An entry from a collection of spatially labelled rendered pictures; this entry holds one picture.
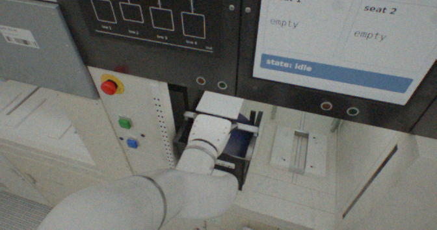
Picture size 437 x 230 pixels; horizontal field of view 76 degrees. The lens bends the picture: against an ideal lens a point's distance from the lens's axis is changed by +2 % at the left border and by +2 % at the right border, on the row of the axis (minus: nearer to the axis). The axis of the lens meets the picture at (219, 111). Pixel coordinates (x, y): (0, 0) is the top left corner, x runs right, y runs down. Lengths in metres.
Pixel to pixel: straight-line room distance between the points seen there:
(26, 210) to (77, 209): 2.08
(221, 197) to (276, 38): 0.31
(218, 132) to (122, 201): 0.43
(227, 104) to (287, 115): 0.60
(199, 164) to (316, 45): 0.35
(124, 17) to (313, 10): 0.36
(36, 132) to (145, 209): 1.19
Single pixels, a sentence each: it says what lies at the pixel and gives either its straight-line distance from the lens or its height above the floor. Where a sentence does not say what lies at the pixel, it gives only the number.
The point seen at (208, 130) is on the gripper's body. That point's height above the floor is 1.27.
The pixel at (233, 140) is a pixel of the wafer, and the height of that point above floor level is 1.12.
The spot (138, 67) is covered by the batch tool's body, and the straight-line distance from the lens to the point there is 0.68.
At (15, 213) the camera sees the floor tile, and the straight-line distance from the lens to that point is 2.42.
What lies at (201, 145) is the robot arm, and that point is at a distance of 0.67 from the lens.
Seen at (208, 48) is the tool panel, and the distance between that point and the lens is 0.56.
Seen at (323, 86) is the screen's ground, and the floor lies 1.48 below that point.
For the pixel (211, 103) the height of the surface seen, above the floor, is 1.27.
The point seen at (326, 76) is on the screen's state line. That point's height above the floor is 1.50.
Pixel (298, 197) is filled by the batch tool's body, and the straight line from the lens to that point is 1.11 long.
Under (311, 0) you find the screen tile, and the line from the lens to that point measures 0.48.
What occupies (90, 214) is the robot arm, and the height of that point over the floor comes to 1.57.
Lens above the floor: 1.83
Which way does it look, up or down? 46 degrees down
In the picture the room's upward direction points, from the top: straight up
